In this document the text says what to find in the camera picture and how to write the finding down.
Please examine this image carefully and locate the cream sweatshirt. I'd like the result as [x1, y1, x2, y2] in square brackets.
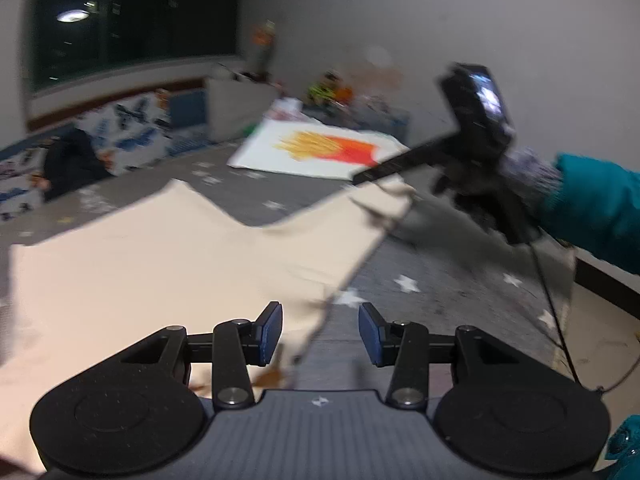
[1, 178, 413, 472]

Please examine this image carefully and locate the teal sleeve forearm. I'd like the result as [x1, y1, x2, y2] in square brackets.
[536, 154, 639, 274]

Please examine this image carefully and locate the gloved right hand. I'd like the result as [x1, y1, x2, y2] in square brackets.
[499, 148, 563, 209]

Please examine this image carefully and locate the yellow green plush toy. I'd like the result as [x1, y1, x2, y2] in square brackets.
[307, 72, 354, 107]

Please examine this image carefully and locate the white fries print bag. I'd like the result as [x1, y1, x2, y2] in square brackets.
[228, 119, 407, 181]

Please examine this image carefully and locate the butterfly print sofa cushion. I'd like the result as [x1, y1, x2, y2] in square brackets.
[0, 88, 174, 221]

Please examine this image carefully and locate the blue sofa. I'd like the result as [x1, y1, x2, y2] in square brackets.
[0, 86, 241, 221]

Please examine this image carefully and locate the black backpack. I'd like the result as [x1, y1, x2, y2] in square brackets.
[42, 128, 112, 202]

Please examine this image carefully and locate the artificial flower bouquet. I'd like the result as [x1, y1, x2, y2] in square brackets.
[248, 20, 276, 78]

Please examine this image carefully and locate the dark window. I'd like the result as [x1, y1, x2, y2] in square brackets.
[30, 0, 239, 90]

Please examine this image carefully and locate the black cable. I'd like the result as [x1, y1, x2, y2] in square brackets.
[527, 242, 640, 394]

